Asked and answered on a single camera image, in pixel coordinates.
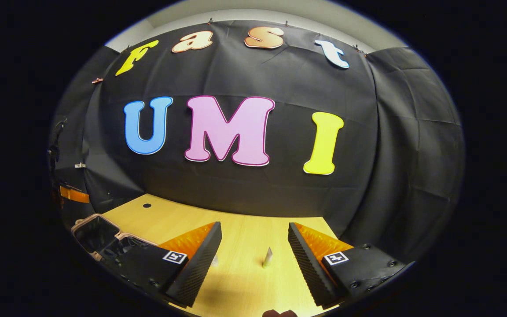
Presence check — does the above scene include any pink suitcase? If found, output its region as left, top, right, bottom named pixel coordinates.
left=71, top=214, right=159, bottom=264

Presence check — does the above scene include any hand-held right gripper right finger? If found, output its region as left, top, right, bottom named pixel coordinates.
left=287, top=222, right=414, bottom=309

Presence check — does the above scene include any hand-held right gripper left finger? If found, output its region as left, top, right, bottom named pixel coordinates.
left=102, top=221, right=223, bottom=308

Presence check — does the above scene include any black backdrop cloth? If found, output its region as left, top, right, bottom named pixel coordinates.
left=49, top=20, right=465, bottom=265

